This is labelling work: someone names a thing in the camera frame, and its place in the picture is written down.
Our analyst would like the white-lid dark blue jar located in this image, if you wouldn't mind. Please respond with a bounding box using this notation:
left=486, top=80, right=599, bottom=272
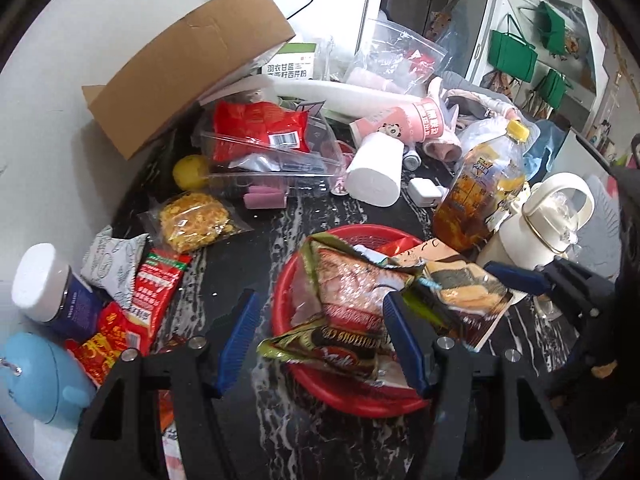
left=11, top=242, right=106, bottom=341

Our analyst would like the lemon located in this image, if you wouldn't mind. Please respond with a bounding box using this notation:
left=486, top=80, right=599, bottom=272
left=172, top=155, right=213, bottom=192

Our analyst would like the white patterned packet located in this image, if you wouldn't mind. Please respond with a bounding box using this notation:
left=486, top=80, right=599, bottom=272
left=80, top=225, right=151, bottom=311

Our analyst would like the yellow snack in clear bag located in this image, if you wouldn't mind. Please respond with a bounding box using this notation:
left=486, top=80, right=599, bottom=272
left=137, top=191, right=253, bottom=255

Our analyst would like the white thermos jug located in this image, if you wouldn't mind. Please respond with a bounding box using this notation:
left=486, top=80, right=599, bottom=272
left=475, top=172, right=597, bottom=273

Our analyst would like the clear plastic container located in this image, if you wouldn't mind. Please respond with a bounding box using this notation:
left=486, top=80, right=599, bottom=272
left=200, top=110, right=346, bottom=193

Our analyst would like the white foam tube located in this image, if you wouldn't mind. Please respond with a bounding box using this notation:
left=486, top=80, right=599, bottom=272
left=272, top=77, right=421, bottom=116

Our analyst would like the brown snack packet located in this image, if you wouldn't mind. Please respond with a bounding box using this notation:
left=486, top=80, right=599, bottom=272
left=256, top=312, right=401, bottom=386

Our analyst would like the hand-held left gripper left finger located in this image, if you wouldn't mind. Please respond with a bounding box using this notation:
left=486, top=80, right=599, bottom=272
left=60, top=290, right=261, bottom=480

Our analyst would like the blue whale-shaped device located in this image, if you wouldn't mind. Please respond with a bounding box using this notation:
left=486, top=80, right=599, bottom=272
left=0, top=331, right=98, bottom=426

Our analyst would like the red barcode snack bag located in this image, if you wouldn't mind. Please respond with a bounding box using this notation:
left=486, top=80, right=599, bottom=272
left=212, top=100, right=311, bottom=161

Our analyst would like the olive-edged pink snack packet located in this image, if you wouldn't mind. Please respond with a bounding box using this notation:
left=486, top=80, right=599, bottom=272
left=290, top=237, right=426, bottom=328

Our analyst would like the green white box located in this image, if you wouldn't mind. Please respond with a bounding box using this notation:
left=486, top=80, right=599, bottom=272
left=260, top=41, right=318, bottom=81

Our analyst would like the pile of small red packets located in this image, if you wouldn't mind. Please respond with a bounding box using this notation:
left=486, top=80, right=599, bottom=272
left=64, top=249, right=193, bottom=386

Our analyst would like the pink panda cup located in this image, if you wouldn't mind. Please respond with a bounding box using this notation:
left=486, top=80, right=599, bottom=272
left=350, top=99, right=448, bottom=151

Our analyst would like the blue plastic bag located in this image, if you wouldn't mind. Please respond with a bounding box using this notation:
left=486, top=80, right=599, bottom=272
left=520, top=120, right=571, bottom=181

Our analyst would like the white charger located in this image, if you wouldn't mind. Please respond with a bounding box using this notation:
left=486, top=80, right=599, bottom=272
left=407, top=177, right=448, bottom=207

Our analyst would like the toilet paper roll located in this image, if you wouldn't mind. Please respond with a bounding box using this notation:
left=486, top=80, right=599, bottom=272
left=346, top=132, right=405, bottom=207

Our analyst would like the orange drink bottle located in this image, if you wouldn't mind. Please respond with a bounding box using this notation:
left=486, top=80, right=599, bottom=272
left=431, top=119, right=532, bottom=253

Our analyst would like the cardboard box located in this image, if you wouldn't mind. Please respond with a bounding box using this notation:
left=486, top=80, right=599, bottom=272
left=81, top=0, right=297, bottom=161

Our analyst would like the grey leaf-pattern mat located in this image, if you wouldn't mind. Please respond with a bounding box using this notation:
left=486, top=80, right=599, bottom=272
left=575, top=174, right=623, bottom=273

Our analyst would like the large green tote bag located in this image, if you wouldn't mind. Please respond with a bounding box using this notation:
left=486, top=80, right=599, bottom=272
left=487, top=14, right=540, bottom=83

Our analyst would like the red plastic basket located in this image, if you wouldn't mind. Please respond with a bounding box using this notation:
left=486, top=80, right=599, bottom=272
left=271, top=224, right=441, bottom=417

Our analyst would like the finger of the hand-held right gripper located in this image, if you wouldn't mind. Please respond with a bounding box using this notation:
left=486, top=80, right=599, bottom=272
left=484, top=260, right=616, bottom=321

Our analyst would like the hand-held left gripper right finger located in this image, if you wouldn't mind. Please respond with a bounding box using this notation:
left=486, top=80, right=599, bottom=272
left=382, top=291, right=581, bottom=480

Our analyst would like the clear cookie snack packet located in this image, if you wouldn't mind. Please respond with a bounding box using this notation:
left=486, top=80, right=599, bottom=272
left=395, top=239, right=530, bottom=353

